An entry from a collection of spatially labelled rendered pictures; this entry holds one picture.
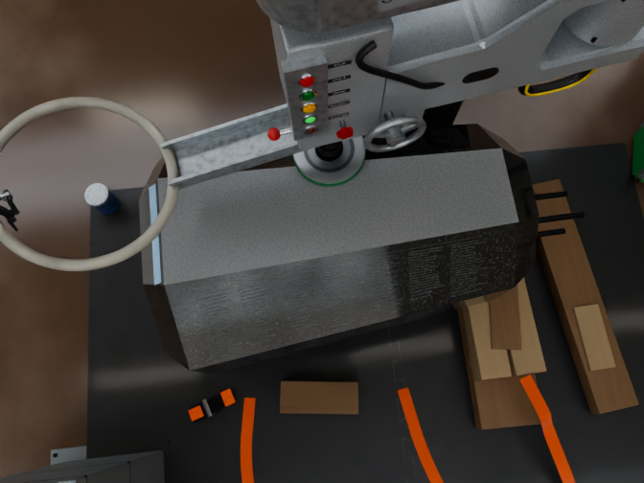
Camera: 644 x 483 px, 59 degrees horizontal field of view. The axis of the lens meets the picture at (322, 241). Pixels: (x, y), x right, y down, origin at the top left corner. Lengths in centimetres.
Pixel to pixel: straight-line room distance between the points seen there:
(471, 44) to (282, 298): 89
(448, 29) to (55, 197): 203
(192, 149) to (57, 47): 166
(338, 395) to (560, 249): 109
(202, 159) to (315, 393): 107
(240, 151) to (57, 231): 138
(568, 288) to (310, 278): 122
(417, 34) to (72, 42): 219
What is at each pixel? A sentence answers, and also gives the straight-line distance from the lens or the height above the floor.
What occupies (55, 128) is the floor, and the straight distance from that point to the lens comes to 296.
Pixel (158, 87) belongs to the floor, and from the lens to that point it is 289.
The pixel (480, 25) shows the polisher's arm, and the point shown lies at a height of 139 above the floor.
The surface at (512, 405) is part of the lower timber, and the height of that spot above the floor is 11.
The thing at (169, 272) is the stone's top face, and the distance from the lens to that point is 169.
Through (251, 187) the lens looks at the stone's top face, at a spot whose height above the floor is 80.
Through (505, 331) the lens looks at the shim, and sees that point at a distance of 228.
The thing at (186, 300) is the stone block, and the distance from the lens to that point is 171.
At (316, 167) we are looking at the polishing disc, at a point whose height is 84.
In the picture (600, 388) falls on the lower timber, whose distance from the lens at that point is 252.
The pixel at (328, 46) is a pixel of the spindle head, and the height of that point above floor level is 151.
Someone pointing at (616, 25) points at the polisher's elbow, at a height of 131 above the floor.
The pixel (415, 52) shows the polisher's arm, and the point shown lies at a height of 137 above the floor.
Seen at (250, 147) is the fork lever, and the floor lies 98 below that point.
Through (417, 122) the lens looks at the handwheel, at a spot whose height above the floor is 123.
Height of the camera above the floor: 239
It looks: 75 degrees down
